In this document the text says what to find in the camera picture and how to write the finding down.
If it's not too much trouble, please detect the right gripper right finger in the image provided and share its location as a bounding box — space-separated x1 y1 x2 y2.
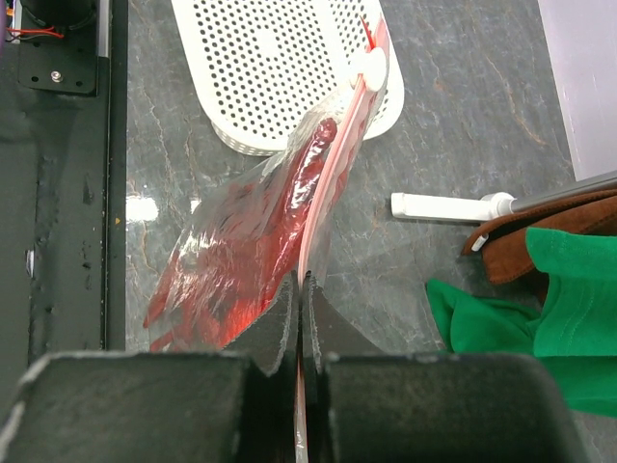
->
302 277 587 462

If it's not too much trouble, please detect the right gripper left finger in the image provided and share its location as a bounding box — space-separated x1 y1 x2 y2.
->
1 275 299 462

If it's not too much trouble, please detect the red toy lobster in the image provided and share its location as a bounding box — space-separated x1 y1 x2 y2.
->
143 118 337 352

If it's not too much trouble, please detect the clear zip top bag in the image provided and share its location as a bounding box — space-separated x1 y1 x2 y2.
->
143 14 390 462

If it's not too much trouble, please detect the metal clothes rack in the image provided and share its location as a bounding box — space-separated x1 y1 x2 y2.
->
390 171 616 223

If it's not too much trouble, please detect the brown hanging cloth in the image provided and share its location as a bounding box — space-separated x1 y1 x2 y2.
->
462 188 616 303

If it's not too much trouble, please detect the green t-shirt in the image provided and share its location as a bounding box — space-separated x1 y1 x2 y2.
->
426 231 616 418

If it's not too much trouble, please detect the white perforated plastic basket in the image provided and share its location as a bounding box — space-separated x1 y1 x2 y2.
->
172 1 383 156

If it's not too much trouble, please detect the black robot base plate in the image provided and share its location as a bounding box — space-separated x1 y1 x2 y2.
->
1 1 128 409

